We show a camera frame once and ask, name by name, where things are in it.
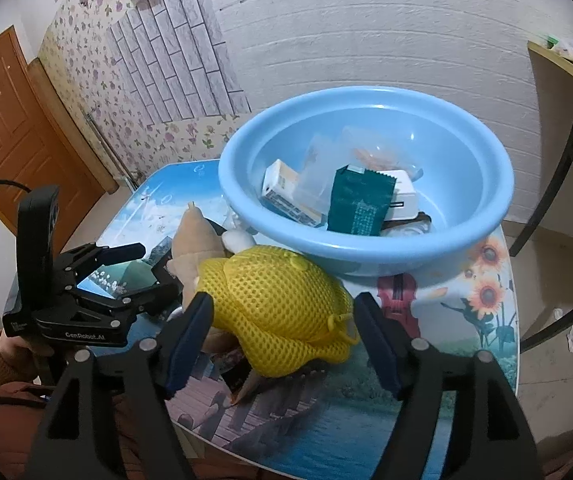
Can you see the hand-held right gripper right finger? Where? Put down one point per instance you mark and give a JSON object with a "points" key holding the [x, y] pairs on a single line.
{"points": [[381, 345]]}

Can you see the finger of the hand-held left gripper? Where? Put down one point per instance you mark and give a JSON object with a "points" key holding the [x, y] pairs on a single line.
{"points": [[111, 252], [131, 305]]}

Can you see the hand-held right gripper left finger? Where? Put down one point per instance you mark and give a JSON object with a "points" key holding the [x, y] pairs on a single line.
{"points": [[189, 340]]}

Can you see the beige plush toy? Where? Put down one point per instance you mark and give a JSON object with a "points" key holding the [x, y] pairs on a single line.
{"points": [[196, 245]]}

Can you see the white doll with yellow hat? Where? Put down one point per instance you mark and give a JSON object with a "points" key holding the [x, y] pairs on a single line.
{"points": [[276, 305]]}

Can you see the teal box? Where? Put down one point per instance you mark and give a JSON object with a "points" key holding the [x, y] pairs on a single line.
{"points": [[359, 205]]}

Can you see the white usb charger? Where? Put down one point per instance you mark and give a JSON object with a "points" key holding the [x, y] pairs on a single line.
{"points": [[404, 192]]}

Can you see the white tissue pack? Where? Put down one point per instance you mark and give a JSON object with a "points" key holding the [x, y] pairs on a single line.
{"points": [[279, 185]]}

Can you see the clear plastic packet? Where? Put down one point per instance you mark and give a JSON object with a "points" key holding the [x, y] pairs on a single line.
{"points": [[319, 175]]}

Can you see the blue plastic basin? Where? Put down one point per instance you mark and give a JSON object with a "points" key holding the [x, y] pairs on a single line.
{"points": [[441, 160]]}

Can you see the person's left hand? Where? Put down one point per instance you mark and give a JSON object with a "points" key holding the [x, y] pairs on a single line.
{"points": [[21, 349]]}

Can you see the printed folding table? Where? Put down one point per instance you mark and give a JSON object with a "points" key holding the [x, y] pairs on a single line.
{"points": [[316, 430]]}

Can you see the brown wooden door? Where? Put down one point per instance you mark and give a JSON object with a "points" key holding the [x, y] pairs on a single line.
{"points": [[16, 125]]}

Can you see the white crumpled bag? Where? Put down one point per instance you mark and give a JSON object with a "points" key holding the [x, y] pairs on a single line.
{"points": [[571, 52]]}

